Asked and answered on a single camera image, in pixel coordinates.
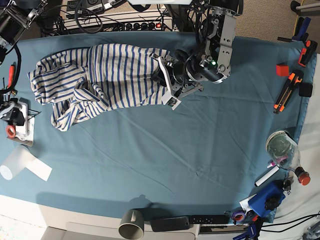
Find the grey ceramic mug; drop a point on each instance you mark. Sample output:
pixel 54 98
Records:
pixel 132 225

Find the purple tape roll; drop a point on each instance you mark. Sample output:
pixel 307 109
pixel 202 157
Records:
pixel 238 216

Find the red tape roll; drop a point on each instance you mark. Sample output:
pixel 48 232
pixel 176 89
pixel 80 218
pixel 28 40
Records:
pixel 10 131

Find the blue white striped T-shirt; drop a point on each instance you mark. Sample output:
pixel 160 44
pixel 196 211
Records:
pixel 82 83

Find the blue spring clamp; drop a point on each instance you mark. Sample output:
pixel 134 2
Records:
pixel 300 32

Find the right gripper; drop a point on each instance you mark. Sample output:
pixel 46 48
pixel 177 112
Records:
pixel 11 111

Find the white blister pack box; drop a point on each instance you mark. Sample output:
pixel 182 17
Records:
pixel 21 127

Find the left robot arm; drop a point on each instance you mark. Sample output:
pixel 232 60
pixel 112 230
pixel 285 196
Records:
pixel 214 25

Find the white paper roll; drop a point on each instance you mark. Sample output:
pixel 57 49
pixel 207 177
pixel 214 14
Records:
pixel 21 158

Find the red handled screwdriver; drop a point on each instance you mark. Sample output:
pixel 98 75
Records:
pixel 11 77

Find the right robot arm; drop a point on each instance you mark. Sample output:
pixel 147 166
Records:
pixel 15 18

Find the orange black clamp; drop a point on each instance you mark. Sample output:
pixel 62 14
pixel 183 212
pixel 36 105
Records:
pixel 307 52

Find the clear bottle red cap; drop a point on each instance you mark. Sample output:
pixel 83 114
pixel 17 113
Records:
pixel 284 152

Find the white marker pen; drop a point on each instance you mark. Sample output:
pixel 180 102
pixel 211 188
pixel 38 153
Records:
pixel 272 169

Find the blue box with knob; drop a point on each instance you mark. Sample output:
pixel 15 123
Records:
pixel 267 199

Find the black square block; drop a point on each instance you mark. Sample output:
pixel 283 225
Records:
pixel 305 89

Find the black power strip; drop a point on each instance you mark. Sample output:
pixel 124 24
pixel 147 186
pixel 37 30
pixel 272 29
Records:
pixel 136 26

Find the blue clamp bottom edge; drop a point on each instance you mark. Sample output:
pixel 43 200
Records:
pixel 252 233

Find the orange black utility knife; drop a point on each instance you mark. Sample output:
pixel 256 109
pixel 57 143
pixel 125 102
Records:
pixel 292 82

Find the red cube block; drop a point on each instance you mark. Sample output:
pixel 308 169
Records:
pixel 282 70

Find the black smartphone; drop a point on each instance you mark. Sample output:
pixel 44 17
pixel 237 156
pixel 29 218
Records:
pixel 170 224

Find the teal table cloth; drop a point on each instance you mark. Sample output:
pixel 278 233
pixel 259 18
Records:
pixel 199 159

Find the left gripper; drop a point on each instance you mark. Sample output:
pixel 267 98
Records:
pixel 169 74

